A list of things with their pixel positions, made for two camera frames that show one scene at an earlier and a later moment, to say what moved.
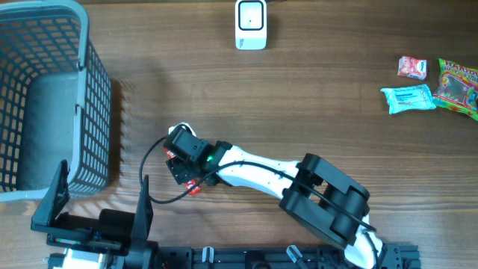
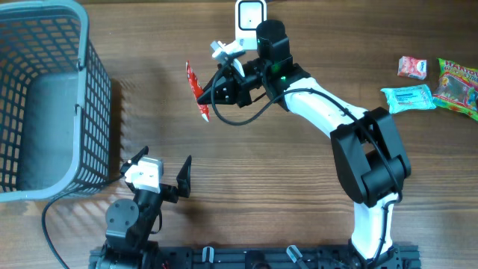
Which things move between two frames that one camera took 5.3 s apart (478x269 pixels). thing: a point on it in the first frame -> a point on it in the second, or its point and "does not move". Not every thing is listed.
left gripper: (113, 229) -> (171, 193)
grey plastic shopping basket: (55, 100) does not move
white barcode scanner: (251, 25) does not move
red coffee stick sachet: (190, 184) -> (197, 90)
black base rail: (199, 257) does not move
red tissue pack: (411, 67) does not move
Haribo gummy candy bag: (458, 89) does not move
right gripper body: (184, 170) -> (255, 72)
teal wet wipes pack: (417, 97) does not move
